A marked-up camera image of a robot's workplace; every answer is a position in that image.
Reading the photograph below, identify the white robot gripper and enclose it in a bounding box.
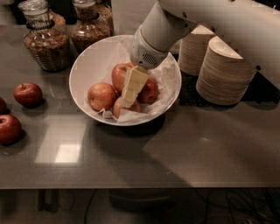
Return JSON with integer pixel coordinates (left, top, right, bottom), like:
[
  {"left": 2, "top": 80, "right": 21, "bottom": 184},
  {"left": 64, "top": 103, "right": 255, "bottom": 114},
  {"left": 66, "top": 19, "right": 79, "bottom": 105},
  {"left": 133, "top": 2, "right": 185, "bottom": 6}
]
[{"left": 120, "top": 24, "right": 169, "bottom": 108}]

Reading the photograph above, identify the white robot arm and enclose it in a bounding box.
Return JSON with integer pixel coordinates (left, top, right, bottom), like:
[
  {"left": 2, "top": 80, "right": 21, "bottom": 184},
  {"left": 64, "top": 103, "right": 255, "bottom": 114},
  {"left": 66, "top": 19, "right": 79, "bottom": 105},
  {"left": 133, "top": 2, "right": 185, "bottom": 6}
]
[{"left": 129, "top": 0, "right": 280, "bottom": 103}]

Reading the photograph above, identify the back red-yellow apple in bowl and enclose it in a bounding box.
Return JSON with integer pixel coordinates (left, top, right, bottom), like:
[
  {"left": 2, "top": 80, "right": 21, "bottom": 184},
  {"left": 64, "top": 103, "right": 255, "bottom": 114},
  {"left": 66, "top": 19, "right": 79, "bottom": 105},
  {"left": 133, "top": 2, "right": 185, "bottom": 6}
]
[{"left": 126, "top": 62, "right": 135, "bottom": 67}]

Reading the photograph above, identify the red-yellow apple in bowl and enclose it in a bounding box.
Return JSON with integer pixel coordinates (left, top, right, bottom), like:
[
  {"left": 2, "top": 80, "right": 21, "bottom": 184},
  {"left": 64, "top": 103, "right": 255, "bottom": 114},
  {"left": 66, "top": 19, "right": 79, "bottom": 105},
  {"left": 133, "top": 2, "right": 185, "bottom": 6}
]
[
  {"left": 126, "top": 62, "right": 135, "bottom": 67},
  {"left": 87, "top": 82, "right": 117, "bottom": 111}
]

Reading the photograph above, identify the top centre red-yellow apple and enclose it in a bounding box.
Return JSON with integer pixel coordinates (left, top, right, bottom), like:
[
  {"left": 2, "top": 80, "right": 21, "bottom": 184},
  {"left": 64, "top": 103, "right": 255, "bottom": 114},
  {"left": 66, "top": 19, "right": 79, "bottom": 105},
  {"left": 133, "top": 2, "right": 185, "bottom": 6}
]
[{"left": 111, "top": 63, "right": 130, "bottom": 93}]

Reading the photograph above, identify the dark red apple in bowl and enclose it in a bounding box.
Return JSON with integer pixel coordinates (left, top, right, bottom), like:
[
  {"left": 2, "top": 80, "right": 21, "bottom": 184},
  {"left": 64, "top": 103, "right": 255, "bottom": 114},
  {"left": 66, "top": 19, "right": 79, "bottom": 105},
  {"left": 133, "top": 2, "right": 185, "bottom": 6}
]
[{"left": 137, "top": 78, "right": 159, "bottom": 104}]

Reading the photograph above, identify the front yellow-red apple in bowl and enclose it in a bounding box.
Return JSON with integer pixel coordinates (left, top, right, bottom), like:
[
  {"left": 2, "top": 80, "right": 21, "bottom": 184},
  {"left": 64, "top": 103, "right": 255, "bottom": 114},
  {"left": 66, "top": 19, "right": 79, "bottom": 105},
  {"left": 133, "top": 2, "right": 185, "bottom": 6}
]
[{"left": 112, "top": 98, "right": 141, "bottom": 118}]

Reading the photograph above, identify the white ceramic bowl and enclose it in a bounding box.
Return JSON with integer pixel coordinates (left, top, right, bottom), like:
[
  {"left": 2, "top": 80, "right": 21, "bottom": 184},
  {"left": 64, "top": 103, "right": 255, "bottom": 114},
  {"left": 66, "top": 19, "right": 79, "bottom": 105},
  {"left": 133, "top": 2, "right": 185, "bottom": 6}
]
[{"left": 69, "top": 35, "right": 181, "bottom": 126}]

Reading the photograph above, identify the left red-yellow apple in bowl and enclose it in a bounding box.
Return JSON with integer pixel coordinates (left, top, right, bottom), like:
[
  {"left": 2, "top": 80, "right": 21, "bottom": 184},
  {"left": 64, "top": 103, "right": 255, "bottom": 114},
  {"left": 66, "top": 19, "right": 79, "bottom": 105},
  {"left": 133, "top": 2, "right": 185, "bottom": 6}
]
[{"left": 87, "top": 82, "right": 117, "bottom": 111}]

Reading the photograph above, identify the red apple on table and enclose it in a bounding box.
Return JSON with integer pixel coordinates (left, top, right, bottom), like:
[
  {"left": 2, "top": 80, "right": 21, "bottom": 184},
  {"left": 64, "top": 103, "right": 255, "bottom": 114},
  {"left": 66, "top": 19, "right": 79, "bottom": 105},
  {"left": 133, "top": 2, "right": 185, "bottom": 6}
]
[{"left": 13, "top": 82, "right": 43, "bottom": 108}]

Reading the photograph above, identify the red apple front left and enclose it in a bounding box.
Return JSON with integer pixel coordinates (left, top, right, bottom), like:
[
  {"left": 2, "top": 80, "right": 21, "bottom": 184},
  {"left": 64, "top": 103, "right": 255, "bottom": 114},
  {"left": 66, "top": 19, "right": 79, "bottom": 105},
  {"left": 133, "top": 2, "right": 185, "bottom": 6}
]
[{"left": 0, "top": 115, "right": 22, "bottom": 144}]

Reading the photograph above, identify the red apple at left edge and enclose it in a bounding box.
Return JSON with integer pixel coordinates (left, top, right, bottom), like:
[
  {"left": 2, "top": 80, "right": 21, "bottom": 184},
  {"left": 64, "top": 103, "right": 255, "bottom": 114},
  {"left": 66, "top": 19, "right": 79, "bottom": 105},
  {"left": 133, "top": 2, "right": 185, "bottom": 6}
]
[{"left": 0, "top": 97, "right": 8, "bottom": 115}]

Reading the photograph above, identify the white crumpled paper liner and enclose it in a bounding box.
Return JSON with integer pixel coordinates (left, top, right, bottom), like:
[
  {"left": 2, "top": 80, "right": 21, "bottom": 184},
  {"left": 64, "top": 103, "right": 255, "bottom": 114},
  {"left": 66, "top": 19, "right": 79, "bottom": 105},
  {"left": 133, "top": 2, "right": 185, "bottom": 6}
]
[{"left": 80, "top": 35, "right": 181, "bottom": 126}]

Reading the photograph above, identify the back glass cereal jar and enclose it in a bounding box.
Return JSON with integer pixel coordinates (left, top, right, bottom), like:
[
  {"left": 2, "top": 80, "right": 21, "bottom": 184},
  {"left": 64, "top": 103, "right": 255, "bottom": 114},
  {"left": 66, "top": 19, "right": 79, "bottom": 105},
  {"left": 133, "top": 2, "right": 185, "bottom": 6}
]
[{"left": 95, "top": 0, "right": 114, "bottom": 36}]

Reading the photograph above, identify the glass cereal jar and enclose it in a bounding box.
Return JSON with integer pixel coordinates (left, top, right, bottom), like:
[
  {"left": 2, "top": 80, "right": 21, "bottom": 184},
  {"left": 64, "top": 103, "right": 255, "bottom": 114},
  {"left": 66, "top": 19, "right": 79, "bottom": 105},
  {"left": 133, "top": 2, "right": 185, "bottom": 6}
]
[
  {"left": 95, "top": 0, "right": 114, "bottom": 36},
  {"left": 70, "top": 0, "right": 110, "bottom": 53},
  {"left": 18, "top": 0, "right": 70, "bottom": 72}
]

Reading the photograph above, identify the back stack of paper bowls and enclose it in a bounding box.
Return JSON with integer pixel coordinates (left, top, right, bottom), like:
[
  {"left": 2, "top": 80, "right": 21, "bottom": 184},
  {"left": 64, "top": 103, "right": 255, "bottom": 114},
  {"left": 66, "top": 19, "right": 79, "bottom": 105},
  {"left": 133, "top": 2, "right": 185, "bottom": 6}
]
[{"left": 178, "top": 25, "right": 215, "bottom": 76}]

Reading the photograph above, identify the stack of paper bowls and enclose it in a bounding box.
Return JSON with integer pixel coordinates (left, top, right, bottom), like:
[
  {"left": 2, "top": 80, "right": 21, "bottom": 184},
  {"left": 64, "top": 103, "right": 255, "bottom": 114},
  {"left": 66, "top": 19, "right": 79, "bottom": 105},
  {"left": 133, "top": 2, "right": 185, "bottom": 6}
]
[
  {"left": 196, "top": 37, "right": 256, "bottom": 106},
  {"left": 178, "top": 25, "right": 215, "bottom": 76}
]

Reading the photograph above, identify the white paper sign holder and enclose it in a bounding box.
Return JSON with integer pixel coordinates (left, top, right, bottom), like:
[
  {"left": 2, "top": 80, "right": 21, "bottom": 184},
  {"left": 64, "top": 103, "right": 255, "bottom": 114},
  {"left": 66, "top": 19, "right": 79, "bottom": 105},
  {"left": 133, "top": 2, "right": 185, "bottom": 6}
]
[{"left": 111, "top": 0, "right": 157, "bottom": 35}]

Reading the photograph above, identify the right glass cereal jar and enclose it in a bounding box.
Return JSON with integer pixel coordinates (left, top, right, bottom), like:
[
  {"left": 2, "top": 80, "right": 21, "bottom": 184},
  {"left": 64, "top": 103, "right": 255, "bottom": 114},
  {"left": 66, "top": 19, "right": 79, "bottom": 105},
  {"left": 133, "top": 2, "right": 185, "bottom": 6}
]
[{"left": 70, "top": 0, "right": 110, "bottom": 53}]

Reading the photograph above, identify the front stack of paper bowls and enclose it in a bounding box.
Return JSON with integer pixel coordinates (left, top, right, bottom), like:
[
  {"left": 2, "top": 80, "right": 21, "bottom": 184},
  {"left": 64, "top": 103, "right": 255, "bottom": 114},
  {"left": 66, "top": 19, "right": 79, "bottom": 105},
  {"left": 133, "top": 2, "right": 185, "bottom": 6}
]
[{"left": 196, "top": 37, "right": 256, "bottom": 106}]

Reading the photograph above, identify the left glass cereal jar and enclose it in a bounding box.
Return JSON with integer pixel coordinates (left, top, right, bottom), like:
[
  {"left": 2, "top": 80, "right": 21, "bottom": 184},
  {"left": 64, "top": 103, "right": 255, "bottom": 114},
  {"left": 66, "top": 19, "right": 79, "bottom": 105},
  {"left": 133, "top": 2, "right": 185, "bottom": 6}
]
[{"left": 18, "top": 0, "right": 70, "bottom": 72}]

